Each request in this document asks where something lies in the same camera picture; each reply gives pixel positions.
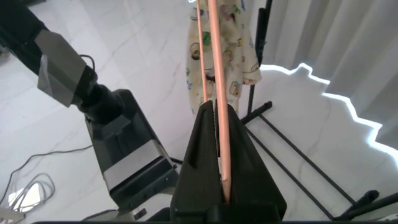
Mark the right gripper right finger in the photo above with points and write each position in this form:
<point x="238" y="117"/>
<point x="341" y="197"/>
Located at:
<point x="252" y="174"/>

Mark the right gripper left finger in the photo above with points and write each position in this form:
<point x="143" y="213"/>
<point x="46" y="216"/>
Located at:
<point x="199" y="168"/>

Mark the pink clothes hanger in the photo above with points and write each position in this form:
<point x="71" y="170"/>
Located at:
<point x="219" y="62"/>

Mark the cream printed garment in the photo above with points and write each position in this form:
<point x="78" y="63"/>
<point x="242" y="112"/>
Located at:
<point x="241" y="49"/>

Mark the black clothes rack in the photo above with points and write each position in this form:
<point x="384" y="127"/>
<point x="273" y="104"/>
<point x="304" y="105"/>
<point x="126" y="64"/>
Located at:
<point x="262" y="28"/>

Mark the white curtain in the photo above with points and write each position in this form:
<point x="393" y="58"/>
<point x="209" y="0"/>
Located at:
<point x="342" y="40"/>

